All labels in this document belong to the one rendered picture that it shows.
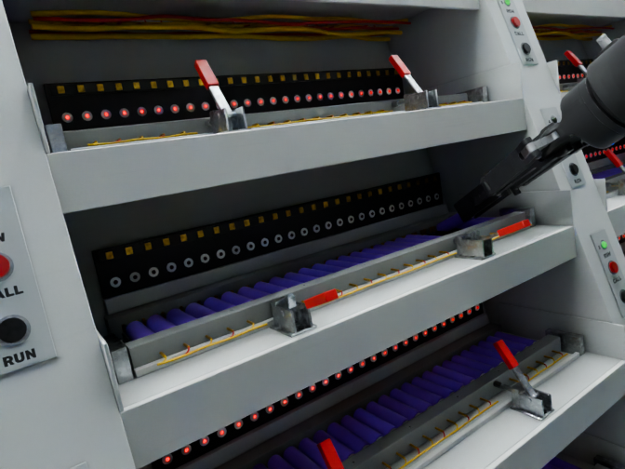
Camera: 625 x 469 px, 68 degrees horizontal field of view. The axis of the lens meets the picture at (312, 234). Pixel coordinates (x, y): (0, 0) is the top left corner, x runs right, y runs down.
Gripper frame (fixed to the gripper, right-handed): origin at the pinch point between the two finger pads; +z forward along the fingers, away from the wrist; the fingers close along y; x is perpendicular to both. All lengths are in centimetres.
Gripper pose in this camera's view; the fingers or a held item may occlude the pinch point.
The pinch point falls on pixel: (482, 199)
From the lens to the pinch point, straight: 69.8
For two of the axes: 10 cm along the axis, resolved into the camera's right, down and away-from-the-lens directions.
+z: -4.1, 4.6, 7.9
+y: -8.1, 2.2, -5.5
